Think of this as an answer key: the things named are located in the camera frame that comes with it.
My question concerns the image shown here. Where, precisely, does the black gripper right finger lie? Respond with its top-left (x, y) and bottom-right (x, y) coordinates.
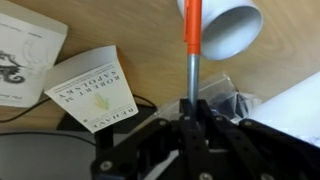
top-left (195, 99), bottom-right (320, 180)

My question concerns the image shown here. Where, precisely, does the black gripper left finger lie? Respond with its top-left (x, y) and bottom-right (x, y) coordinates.
top-left (91, 98), bottom-right (215, 180)

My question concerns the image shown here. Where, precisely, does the orange and silver marker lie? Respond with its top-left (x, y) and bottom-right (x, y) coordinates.
top-left (182, 0), bottom-right (204, 107)

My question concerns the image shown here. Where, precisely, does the white mug cup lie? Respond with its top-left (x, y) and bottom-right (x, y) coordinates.
top-left (176, 0), bottom-right (264, 62)

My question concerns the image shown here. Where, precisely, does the white dry-erase whiteboard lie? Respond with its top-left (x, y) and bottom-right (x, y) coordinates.
top-left (248, 71), bottom-right (320, 148)

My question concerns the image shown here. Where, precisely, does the clear plastic bag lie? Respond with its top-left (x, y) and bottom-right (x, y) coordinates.
top-left (155, 73), bottom-right (264, 126)

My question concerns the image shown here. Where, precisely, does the white Behave Sapolsky book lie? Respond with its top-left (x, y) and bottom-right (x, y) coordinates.
top-left (43, 44), bottom-right (140, 134)

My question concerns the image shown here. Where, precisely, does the dark grey round pad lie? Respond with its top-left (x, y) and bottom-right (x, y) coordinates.
top-left (0, 131), bottom-right (101, 180)

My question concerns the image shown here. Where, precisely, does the white book with dragon drawing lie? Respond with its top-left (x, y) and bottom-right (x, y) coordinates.
top-left (0, 12), bottom-right (69, 109)

